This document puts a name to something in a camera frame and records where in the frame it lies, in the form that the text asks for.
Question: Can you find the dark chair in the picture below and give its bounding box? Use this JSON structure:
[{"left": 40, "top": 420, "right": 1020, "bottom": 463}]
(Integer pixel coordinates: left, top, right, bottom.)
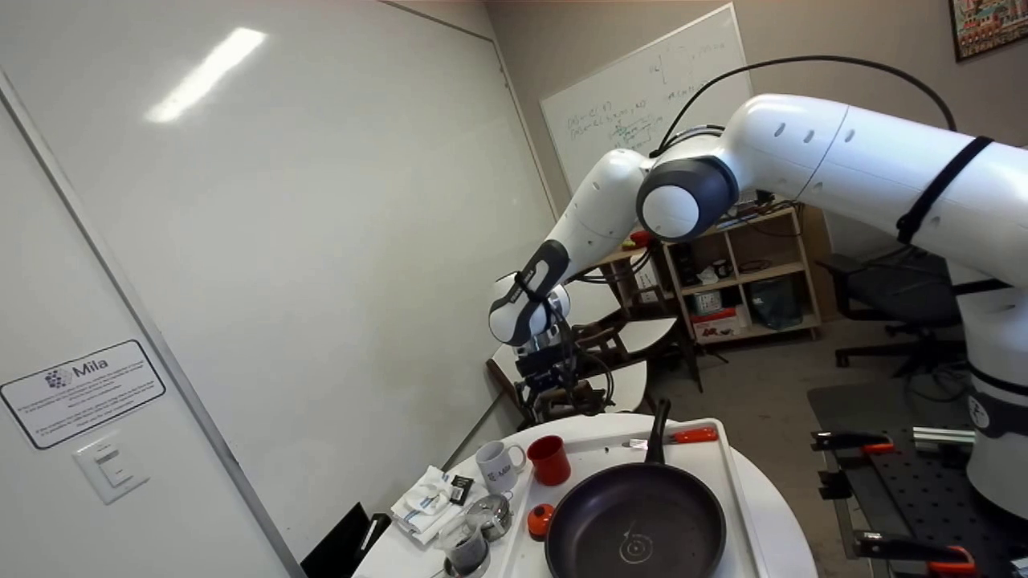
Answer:
[{"left": 826, "top": 248, "right": 1007, "bottom": 380}]

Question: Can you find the small orange round object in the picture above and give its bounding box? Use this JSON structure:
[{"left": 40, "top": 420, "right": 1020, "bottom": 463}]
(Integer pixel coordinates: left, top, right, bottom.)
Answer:
[{"left": 527, "top": 505, "right": 556, "bottom": 538}]

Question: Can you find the large wall whiteboard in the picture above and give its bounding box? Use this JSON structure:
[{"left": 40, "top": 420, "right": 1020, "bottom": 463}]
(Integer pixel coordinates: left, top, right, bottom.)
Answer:
[{"left": 0, "top": 0, "right": 552, "bottom": 554}]

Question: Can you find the orange black clamp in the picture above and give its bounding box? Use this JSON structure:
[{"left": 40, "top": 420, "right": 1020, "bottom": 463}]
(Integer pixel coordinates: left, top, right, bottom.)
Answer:
[{"left": 813, "top": 427, "right": 1028, "bottom": 578}]

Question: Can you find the orange red cup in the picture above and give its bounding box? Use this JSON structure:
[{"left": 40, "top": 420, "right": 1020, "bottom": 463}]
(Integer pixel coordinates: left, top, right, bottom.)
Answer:
[{"left": 527, "top": 436, "right": 572, "bottom": 486}]

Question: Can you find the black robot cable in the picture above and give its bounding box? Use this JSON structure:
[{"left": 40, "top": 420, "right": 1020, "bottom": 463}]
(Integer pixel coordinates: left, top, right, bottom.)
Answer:
[{"left": 645, "top": 52, "right": 958, "bottom": 160}]

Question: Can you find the small metal cup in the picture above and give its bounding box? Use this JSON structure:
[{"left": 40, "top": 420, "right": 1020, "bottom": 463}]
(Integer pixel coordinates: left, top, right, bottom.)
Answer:
[{"left": 445, "top": 528, "right": 487, "bottom": 578}]

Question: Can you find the orange handled knife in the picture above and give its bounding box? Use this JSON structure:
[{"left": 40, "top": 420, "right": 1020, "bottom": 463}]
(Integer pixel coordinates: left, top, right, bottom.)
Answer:
[{"left": 626, "top": 427, "right": 721, "bottom": 451}]

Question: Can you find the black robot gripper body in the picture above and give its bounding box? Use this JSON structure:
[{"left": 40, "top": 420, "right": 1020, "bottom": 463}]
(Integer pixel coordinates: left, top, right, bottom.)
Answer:
[{"left": 515, "top": 328, "right": 614, "bottom": 423}]

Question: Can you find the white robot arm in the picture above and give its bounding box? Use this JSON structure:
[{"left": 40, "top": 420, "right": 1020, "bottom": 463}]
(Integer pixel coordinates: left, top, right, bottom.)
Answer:
[{"left": 487, "top": 92, "right": 1028, "bottom": 518}]

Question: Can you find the wooden shelf unit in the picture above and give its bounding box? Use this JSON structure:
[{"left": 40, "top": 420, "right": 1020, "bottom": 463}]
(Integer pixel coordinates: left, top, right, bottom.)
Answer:
[{"left": 598, "top": 203, "right": 836, "bottom": 347}]

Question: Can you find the black frying pan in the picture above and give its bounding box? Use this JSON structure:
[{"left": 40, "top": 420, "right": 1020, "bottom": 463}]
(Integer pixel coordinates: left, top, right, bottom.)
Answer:
[{"left": 544, "top": 400, "right": 727, "bottom": 578}]

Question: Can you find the wall notice sign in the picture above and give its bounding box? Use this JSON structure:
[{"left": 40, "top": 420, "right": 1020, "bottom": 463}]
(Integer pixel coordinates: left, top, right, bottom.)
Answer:
[{"left": 0, "top": 339, "right": 167, "bottom": 448}]

